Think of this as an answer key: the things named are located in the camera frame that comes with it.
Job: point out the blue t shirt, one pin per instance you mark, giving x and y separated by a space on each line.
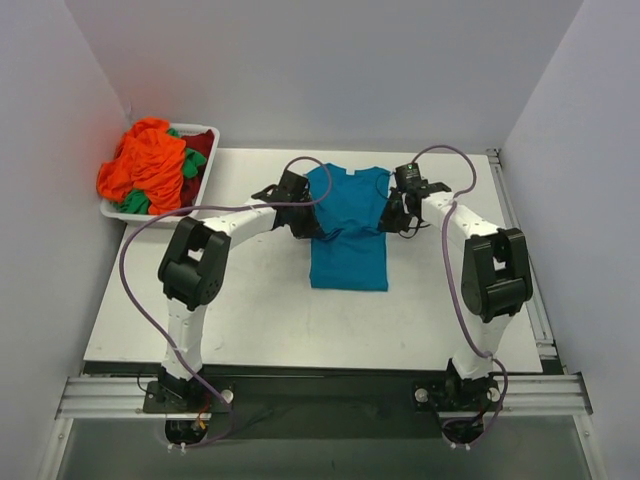
353 253

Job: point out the orange t shirt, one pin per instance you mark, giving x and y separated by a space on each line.
145 175

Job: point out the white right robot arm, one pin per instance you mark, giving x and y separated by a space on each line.
486 266

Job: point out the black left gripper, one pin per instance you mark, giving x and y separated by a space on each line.
304 220

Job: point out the dark red t shirt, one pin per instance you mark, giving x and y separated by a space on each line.
196 155

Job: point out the aluminium frame rail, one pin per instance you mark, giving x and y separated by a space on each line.
547 396

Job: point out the green t shirt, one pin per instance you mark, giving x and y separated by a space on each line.
155 169

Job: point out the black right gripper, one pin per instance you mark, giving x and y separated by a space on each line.
393 215

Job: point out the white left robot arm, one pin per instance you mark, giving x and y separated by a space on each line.
193 268

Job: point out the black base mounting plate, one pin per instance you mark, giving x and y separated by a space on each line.
323 404

